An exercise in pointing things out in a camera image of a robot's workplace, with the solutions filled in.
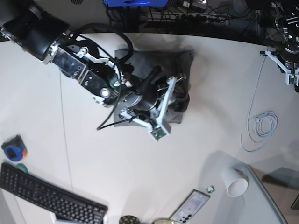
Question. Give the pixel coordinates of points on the black power strip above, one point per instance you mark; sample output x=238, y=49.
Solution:
x=204, y=18

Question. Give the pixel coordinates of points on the blue box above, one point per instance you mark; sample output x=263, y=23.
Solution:
x=127, y=3

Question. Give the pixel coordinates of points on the grey t-shirt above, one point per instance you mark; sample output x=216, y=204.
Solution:
x=173, y=63

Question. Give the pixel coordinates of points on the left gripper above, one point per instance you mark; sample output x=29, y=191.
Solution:
x=291, y=54

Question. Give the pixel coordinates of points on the grey laptop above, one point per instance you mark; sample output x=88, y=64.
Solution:
x=262, y=203

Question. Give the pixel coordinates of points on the smartphone with clear case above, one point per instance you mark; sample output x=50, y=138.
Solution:
x=189, y=207

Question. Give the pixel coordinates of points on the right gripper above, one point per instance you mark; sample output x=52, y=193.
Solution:
x=146, y=92

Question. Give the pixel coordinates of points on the blue black tape measure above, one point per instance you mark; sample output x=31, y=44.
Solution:
x=14, y=148

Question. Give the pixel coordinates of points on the green tape roll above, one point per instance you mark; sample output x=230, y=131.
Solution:
x=22, y=167

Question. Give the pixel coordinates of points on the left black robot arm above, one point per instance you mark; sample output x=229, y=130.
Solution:
x=287, y=22

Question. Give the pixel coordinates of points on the black gold dotted lid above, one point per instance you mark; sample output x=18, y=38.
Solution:
x=129, y=220

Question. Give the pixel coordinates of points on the black computer keyboard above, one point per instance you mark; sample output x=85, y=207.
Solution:
x=49, y=197

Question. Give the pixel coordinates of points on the white paper cup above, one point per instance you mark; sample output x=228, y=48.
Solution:
x=234, y=182

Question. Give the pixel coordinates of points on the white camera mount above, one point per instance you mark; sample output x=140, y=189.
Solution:
x=291, y=69
x=154, y=120

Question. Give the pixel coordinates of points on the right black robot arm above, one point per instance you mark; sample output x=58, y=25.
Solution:
x=109, y=79

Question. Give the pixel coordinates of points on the round metal tin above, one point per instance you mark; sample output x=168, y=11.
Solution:
x=163, y=221

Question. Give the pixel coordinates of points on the small green white packet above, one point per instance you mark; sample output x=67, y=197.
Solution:
x=210, y=189

